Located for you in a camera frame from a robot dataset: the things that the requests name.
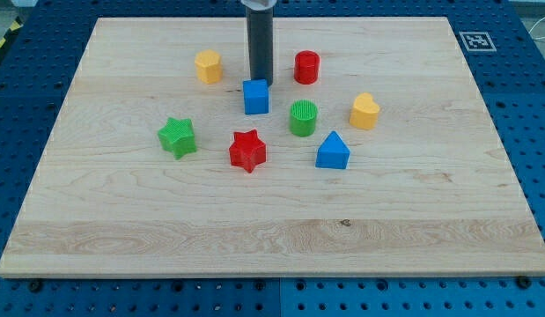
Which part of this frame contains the white cable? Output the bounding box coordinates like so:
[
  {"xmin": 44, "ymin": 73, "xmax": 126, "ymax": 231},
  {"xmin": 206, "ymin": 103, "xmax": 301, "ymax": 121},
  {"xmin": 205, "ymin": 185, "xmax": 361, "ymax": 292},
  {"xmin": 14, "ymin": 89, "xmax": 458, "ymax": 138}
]
[{"xmin": 527, "ymin": 11, "xmax": 545, "ymax": 41}]

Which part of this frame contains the blue cube block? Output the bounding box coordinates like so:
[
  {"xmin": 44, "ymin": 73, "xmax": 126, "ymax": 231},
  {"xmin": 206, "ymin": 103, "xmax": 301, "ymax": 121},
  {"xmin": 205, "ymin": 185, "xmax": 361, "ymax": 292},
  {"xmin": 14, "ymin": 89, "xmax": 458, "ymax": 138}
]
[{"xmin": 242, "ymin": 79, "xmax": 269, "ymax": 115}]

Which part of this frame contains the yellow heart block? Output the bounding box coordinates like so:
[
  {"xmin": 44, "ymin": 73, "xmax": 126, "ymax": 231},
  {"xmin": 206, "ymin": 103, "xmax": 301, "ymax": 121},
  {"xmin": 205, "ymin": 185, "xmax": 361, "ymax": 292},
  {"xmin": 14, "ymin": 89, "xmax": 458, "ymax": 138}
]
[{"xmin": 349, "ymin": 92, "xmax": 380, "ymax": 129}]

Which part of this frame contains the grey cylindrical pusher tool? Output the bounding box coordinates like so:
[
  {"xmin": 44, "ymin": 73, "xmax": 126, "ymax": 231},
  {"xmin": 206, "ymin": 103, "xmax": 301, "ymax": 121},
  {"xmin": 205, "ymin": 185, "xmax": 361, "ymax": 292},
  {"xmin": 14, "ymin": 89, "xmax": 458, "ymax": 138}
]
[{"xmin": 241, "ymin": 0, "xmax": 277, "ymax": 86}]

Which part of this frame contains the yellow hexagon block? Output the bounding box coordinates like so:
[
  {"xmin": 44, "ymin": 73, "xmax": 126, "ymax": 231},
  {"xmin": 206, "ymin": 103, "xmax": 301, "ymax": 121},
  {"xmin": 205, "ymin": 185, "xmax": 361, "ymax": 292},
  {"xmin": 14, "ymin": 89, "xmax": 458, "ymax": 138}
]
[{"xmin": 195, "ymin": 49, "xmax": 223, "ymax": 84}]

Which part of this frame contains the yellow black hazard tape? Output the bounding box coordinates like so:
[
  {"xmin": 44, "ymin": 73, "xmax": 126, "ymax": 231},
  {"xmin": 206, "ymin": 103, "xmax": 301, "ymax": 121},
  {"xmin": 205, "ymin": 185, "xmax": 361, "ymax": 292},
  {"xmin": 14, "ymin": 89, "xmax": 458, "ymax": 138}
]
[{"xmin": 0, "ymin": 16, "xmax": 24, "ymax": 61}]

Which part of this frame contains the blue triangle block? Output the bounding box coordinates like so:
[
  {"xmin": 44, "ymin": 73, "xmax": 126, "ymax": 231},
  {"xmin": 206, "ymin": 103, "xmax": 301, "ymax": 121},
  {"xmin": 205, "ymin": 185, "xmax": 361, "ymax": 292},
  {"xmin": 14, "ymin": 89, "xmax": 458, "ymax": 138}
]
[{"xmin": 315, "ymin": 131, "xmax": 350, "ymax": 169}]

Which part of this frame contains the red star block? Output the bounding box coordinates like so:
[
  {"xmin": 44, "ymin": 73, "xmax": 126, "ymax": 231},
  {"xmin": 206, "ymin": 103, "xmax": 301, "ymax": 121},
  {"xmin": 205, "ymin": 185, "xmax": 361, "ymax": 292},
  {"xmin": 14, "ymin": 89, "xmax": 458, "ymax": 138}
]
[{"xmin": 229, "ymin": 129, "xmax": 267, "ymax": 173}]

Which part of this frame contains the green cylinder block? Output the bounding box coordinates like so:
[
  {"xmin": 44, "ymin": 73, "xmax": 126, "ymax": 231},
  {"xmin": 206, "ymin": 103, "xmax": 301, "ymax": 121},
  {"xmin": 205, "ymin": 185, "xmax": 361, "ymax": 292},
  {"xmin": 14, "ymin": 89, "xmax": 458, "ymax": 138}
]
[{"xmin": 289, "ymin": 100, "xmax": 318, "ymax": 137}]

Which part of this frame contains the light wooden board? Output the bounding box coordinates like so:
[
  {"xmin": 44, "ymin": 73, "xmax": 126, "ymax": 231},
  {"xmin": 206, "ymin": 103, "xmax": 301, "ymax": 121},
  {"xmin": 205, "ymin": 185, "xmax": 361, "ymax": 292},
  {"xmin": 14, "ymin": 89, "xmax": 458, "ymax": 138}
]
[{"xmin": 0, "ymin": 17, "xmax": 545, "ymax": 278}]

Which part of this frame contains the green star block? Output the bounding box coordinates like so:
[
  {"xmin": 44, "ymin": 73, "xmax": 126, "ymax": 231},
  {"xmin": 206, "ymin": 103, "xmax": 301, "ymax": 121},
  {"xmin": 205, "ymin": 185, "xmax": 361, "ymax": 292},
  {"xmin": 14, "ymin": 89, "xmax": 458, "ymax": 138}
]
[{"xmin": 158, "ymin": 117, "xmax": 197, "ymax": 159}]

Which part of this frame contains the white fiducial marker tag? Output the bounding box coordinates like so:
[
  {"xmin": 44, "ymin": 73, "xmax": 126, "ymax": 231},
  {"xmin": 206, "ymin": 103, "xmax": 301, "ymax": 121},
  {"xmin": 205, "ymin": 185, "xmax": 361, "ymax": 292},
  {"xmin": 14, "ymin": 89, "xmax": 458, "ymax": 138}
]
[{"xmin": 459, "ymin": 31, "xmax": 497, "ymax": 52}]

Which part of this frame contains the red cylinder block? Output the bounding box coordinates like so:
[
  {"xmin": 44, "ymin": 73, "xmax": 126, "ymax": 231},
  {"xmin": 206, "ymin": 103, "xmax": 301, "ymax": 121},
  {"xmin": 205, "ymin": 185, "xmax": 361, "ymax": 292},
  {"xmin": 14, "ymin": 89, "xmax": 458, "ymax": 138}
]
[{"xmin": 294, "ymin": 50, "xmax": 320, "ymax": 85}]

